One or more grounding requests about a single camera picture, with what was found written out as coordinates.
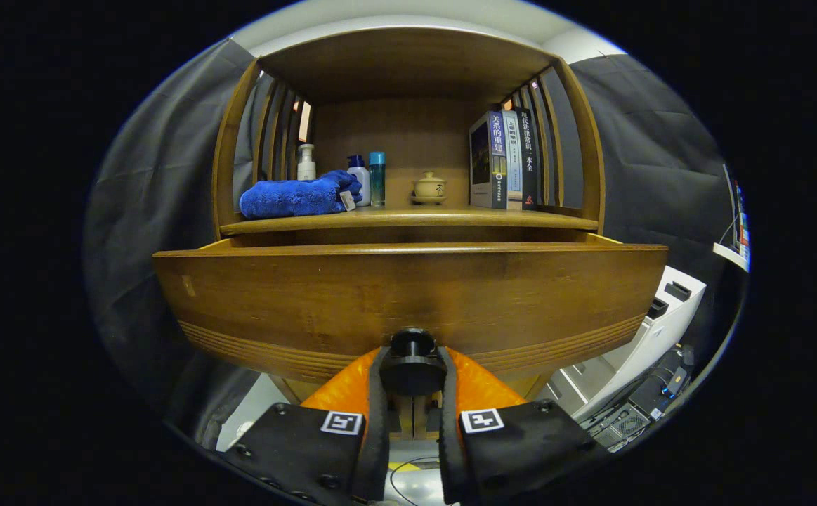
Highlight wooden drawer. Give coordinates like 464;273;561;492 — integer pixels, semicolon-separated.
153;232;669;396

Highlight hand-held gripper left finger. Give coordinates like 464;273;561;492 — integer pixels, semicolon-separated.
218;346;391;505

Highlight beige lidded teacup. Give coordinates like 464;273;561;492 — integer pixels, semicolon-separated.
410;172;447;205

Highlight white box unit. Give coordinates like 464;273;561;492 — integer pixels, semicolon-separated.
547;266;707;422

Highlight book with pale grey spine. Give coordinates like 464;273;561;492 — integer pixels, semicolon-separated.
503;109;523;210

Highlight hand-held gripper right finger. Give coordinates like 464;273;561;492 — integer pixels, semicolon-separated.
438;346;609;505

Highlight book with blue white spine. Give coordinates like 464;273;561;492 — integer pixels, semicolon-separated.
469;110;509;209

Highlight black backdrop cloth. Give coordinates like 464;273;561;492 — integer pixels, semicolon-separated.
84;39;739;436

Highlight wooden countertop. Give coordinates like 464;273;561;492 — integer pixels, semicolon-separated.
220;205;599;236

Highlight black floor cables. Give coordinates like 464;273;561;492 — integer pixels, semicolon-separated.
388;457;444;503

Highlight white bottle with blue cap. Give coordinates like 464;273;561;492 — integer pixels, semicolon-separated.
347;155;371;207

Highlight book with black spine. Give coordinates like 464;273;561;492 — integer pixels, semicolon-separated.
518;107;540;210

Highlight blue towel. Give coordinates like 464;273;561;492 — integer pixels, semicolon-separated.
240;170;363;220

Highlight teal clear bottle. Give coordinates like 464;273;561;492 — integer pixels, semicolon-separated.
369;152;386;207

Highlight white round table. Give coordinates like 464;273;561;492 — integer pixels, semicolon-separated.
714;242;750;271

